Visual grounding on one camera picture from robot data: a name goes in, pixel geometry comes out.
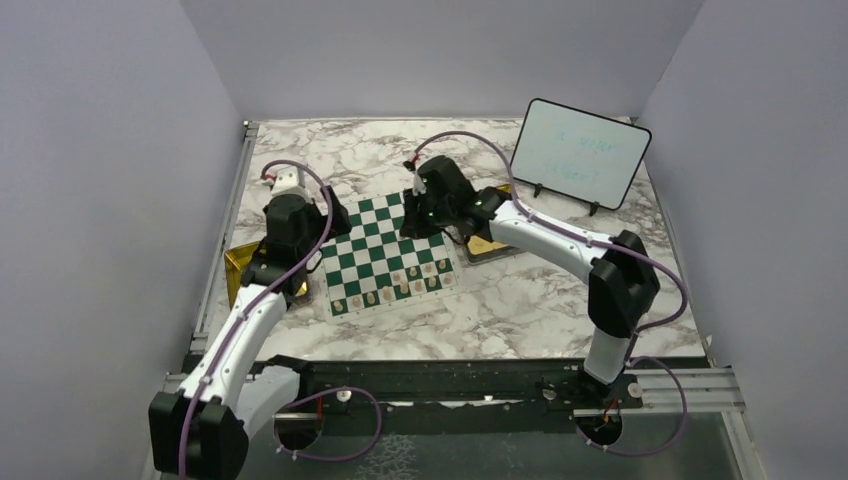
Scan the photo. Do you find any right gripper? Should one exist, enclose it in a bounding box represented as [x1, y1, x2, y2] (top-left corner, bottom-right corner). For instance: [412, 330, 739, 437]
[401, 186, 454, 241]

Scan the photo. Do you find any gold tin with light pieces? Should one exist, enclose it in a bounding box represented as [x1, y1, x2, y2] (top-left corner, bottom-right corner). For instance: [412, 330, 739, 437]
[454, 185, 518, 265]

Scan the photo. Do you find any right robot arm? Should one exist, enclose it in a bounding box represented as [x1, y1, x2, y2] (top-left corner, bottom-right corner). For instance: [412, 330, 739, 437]
[400, 156, 660, 407]

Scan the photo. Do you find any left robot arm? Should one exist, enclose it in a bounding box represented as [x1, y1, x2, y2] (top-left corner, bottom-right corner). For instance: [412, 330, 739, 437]
[148, 187, 352, 479]

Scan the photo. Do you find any green white chess board mat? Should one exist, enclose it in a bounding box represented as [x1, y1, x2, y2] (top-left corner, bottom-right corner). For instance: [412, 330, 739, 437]
[310, 193, 468, 324]

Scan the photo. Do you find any gold tin with dark pieces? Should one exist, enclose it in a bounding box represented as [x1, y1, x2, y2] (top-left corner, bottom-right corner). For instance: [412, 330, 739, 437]
[224, 241, 313, 308]

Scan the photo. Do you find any small whiteboard on stand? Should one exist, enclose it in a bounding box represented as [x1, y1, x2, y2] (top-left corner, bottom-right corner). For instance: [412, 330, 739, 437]
[510, 98, 652, 210]

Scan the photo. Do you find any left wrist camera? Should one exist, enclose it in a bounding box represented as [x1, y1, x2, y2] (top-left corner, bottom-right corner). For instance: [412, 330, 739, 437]
[262, 167, 310, 200]

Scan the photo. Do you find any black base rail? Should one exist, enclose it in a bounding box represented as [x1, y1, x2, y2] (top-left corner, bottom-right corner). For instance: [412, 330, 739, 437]
[182, 357, 743, 439]

